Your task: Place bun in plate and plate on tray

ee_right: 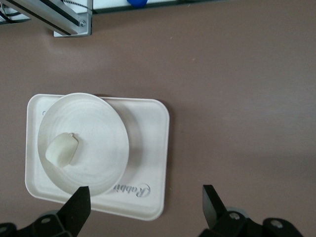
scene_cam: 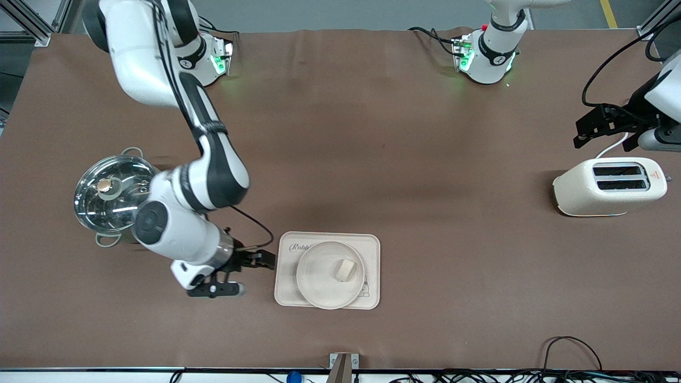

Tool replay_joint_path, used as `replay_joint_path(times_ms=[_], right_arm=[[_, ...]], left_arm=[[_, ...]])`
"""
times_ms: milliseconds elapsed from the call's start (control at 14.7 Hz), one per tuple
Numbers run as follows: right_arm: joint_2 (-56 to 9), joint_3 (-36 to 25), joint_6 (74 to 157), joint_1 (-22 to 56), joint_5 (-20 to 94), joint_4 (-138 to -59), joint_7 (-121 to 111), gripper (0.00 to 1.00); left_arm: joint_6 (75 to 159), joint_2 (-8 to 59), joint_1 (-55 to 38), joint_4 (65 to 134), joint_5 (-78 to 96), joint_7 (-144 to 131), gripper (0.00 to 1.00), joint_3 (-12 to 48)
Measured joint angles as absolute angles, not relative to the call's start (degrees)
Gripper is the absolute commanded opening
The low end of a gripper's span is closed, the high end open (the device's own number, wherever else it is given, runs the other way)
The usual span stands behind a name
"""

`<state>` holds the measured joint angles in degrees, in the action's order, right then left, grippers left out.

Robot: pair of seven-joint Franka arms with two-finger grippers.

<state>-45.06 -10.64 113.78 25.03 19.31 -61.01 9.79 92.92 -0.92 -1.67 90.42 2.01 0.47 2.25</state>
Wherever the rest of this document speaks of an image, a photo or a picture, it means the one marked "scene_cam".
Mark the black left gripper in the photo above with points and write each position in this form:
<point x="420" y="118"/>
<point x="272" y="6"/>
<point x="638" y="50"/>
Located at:
<point x="628" y="118"/>

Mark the metal table bracket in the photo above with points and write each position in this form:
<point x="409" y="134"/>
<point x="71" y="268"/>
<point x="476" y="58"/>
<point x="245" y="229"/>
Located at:
<point x="343" y="367"/>

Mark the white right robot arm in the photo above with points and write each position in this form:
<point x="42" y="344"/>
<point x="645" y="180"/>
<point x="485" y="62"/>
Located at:
<point x="133" y="53"/>

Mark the pale bun piece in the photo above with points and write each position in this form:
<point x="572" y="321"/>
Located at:
<point x="345" y="269"/>

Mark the brown table cloth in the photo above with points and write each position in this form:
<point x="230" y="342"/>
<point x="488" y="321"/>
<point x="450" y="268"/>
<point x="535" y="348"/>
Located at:
<point x="425" y="133"/>

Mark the cream two-slot toaster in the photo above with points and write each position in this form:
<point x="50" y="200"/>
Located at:
<point x="585" y="191"/>

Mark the cream rabbit print tray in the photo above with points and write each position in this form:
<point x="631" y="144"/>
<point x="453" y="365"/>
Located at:
<point x="284" y="287"/>

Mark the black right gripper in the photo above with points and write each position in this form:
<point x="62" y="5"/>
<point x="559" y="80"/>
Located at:
<point x="240" y="259"/>

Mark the small blue round object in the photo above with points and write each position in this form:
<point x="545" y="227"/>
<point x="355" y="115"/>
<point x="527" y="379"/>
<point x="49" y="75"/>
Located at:
<point x="293" y="377"/>

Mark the aluminium frame profile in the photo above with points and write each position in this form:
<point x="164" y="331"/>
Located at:
<point x="32" y="29"/>

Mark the glass pot lid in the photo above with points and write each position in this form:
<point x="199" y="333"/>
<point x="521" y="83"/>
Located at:
<point x="106" y="207"/>

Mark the cream round plate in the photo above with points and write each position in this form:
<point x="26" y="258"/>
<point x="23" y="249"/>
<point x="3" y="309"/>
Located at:
<point x="319" y="282"/>

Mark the steel electric pot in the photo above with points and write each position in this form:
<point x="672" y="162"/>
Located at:
<point x="125" y="237"/>

